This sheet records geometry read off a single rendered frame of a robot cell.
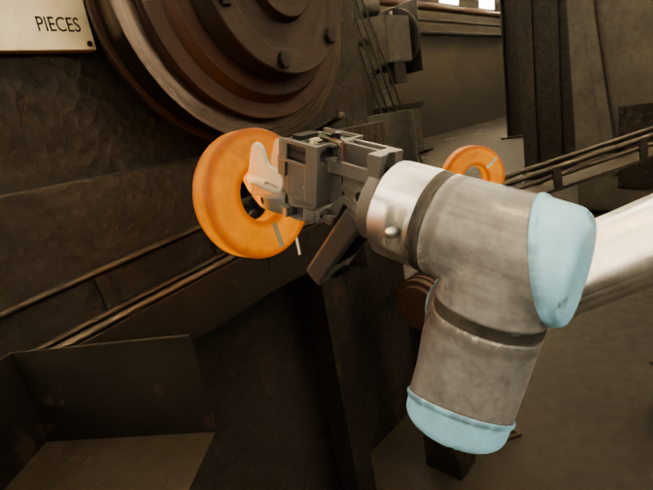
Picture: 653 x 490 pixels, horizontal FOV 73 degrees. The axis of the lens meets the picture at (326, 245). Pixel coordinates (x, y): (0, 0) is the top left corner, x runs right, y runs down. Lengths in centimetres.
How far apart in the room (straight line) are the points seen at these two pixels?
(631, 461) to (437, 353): 105
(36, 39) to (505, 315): 72
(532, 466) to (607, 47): 258
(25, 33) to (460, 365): 71
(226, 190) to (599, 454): 115
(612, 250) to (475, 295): 19
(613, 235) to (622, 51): 283
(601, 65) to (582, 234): 300
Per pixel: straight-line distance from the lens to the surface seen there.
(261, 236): 54
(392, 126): 349
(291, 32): 79
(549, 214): 34
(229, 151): 52
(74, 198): 75
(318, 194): 43
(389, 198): 37
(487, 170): 113
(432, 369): 39
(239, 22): 71
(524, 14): 497
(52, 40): 82
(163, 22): 72
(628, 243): 50
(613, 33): 333
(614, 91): 332
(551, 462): 135
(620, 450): 141
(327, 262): 48
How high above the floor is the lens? 89
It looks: 15 degrees down
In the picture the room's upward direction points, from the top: 10 degrees counter-clockwise
